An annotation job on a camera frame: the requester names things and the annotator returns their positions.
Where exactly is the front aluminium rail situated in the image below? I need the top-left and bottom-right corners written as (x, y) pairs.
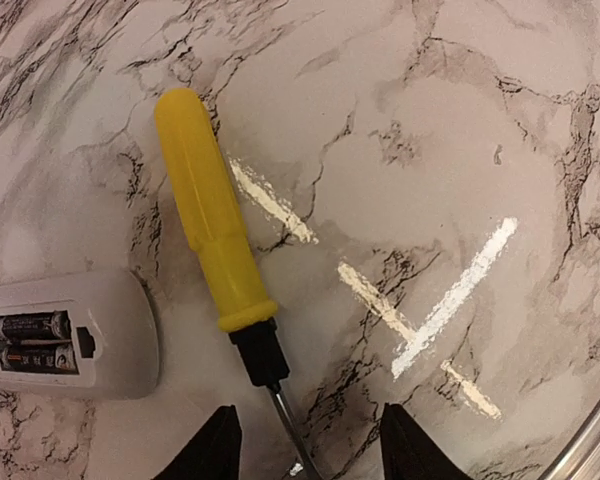
top-left (540, 400), bottom-right (600, 480)

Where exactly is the yellow handled screwdriver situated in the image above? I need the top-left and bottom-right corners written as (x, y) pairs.
top-left (154, 88), bottom-right (320, 479)

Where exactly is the lower black battery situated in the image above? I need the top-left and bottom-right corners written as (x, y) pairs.
top-left (0, 343), bottom-right (79, 375)

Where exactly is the white remote control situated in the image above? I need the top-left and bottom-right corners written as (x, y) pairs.
top-left (0, 270), bottom-right (160, 399)

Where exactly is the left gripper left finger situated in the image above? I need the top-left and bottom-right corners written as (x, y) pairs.
top-left (157, 405), bottom-right (242, 480)

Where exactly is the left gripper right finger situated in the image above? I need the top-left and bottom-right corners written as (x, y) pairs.
top-left (380, 403), bottom-right (468, 480)

